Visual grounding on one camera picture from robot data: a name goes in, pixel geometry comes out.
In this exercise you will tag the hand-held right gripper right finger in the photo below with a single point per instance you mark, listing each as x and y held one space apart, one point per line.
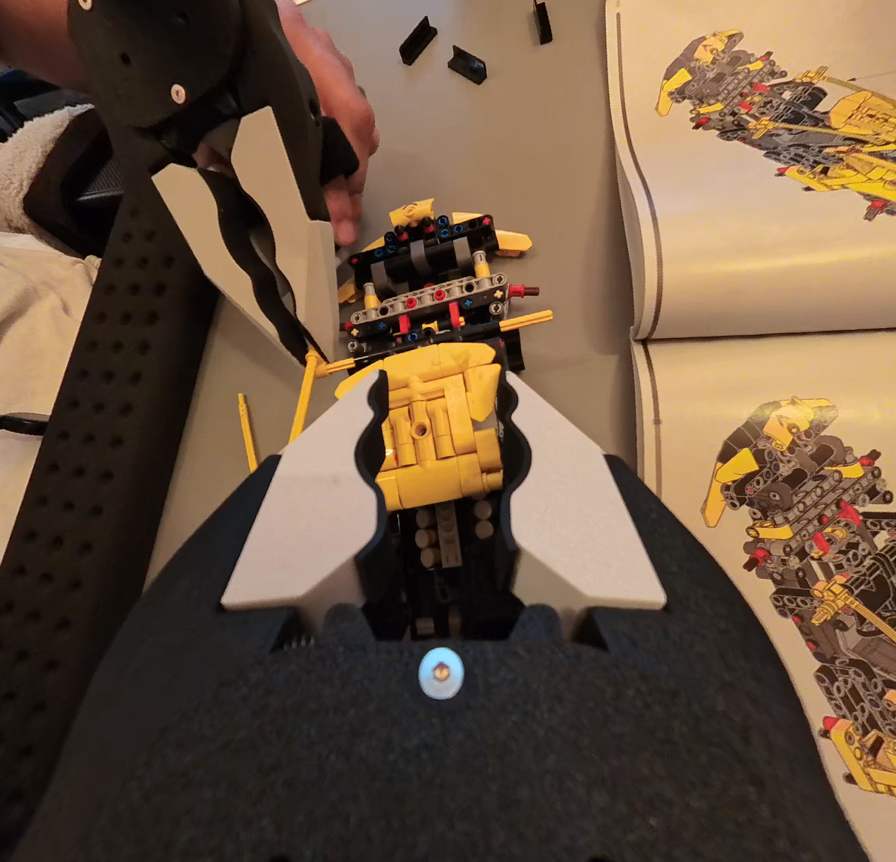
588 526

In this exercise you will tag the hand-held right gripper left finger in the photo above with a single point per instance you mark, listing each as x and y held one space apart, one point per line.
301 526

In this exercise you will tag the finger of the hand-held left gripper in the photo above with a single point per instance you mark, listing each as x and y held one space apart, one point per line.
203 232
294 246

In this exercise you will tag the yellow axle with black connector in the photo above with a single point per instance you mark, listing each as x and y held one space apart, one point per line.
299 407

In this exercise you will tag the yellow toy brick car model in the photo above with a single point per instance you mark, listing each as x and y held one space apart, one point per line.
434 442

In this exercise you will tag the instruction booklet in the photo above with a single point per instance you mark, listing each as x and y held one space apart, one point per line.
700 281

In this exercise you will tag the person's left forearm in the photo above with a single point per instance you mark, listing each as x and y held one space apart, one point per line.
35 22

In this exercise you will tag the person's left hand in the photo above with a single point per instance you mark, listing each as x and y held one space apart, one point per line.
343 85

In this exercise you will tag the thin yellow axle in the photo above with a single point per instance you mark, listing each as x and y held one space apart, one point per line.
248 435

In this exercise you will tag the black office chair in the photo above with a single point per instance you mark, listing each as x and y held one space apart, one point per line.
77 190

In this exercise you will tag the white fleece cloth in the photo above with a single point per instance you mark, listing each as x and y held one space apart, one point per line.
35 162

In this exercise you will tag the person's white shirt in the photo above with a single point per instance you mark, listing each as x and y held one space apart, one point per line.
35 316

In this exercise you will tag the black brick strip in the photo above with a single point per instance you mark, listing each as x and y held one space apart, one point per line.
542 20
418 41
467 65

